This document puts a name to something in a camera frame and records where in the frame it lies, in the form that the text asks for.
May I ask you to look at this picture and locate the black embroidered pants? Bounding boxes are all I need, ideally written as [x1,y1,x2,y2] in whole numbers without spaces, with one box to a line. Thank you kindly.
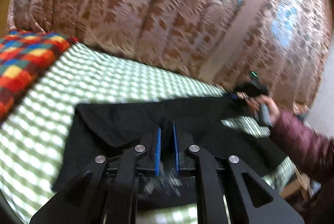
[51,94,291,212]

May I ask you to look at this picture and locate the maroon jacket sleeve forearm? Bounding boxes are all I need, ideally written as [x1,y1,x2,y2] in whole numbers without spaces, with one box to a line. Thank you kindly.
[270,112,333,183]

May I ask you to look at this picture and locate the person's right hand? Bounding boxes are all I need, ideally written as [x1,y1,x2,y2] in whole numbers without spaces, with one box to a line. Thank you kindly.
[246,95,280,127]

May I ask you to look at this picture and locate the brown floral curtain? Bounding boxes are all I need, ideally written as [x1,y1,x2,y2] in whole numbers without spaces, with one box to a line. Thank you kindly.
[7,0,333,109]

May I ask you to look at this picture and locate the green white checked bedsheet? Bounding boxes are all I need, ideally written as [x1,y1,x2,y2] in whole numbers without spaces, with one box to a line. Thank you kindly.
[0,42,297,224]

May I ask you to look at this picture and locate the multicolour checked pillow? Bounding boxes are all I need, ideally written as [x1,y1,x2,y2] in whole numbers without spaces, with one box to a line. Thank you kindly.
[1,30,78,120]

